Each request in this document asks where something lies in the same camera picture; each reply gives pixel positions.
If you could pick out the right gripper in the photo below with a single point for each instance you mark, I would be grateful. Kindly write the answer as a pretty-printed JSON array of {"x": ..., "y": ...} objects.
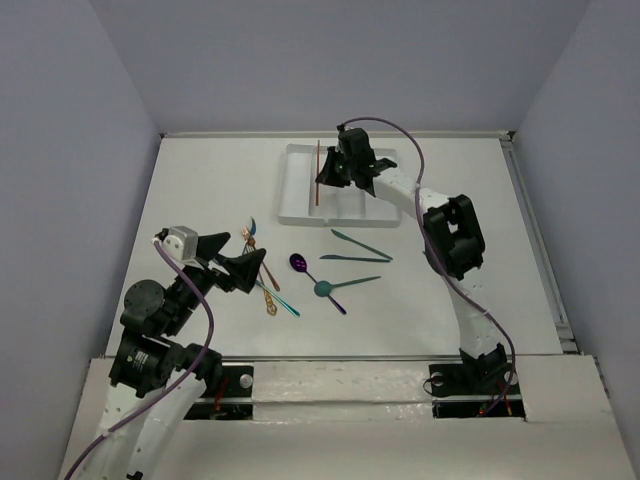
[{"x": 326, "y": 176}]

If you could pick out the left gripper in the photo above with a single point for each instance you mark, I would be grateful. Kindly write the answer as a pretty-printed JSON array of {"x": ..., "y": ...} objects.
[{"x": 213, "y": 266}]

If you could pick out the orange chopstick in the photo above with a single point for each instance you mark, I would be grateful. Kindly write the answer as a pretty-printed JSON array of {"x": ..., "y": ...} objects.
[{"x": 317, "y": 172}]

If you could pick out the teal plastic spoon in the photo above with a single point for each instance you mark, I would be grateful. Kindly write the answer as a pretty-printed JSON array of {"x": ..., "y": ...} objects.
[{"x": 324, "y": 288}]

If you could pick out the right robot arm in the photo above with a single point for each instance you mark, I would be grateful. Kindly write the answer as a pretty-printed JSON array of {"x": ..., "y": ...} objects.
[{"x": 453, "y": 246}]

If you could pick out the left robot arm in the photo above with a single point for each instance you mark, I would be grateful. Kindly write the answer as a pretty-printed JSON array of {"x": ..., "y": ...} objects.
[{"x": 164, "y": 361}]

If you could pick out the rose gold fork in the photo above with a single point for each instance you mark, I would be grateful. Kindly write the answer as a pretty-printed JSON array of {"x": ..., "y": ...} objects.
[{"x": 267, "y": 272}]

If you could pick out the blue plastic fork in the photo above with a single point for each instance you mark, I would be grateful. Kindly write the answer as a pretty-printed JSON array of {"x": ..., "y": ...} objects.
[{"x": 252, "y": 230}]

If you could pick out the teal plastic knife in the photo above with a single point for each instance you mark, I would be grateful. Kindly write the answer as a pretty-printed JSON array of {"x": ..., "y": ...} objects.
[{"x": 369, "y": 248}]

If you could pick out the gold ornate fork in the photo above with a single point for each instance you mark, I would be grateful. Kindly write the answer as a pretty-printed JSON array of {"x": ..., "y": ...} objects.
[{"x": 271, "y": 308}]

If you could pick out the purple metal spoon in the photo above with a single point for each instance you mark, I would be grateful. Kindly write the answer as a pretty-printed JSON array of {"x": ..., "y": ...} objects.
[{"x": 299, "y": 264}]

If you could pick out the dark blue plastic knife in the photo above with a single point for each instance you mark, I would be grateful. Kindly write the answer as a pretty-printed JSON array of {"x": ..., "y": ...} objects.
[{"x": 335, "y": 257}]

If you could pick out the iridescent rainbow fork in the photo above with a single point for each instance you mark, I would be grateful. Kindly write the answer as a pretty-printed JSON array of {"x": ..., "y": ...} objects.
[{"x": 282, "y": 302}]

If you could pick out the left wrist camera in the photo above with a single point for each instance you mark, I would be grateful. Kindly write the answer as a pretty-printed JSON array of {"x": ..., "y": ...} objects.
[{"x": 179, "y": 243}]

